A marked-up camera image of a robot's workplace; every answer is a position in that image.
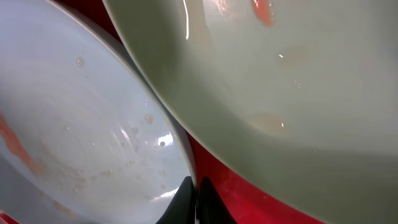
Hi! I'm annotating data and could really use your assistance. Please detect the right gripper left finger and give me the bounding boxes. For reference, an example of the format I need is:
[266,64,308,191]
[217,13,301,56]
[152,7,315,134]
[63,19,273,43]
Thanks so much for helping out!
[156,176,196,224]

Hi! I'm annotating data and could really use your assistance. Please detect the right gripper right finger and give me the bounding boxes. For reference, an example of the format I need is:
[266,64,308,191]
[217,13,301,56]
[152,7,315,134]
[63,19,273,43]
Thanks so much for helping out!
[198,177,237,224]

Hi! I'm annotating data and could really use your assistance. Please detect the light blue plate front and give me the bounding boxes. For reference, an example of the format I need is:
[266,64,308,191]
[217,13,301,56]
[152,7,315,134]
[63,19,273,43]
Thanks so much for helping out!
[0,0,197,224]

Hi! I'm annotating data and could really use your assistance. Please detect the light blue plate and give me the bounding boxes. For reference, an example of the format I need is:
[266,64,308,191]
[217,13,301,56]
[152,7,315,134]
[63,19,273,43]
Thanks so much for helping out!
[0,0,197,224]
[104,0,397,223]

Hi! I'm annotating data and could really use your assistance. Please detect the light blue plate right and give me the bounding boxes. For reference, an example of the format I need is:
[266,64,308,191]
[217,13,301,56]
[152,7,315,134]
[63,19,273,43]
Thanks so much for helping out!
[104,0,397,223]

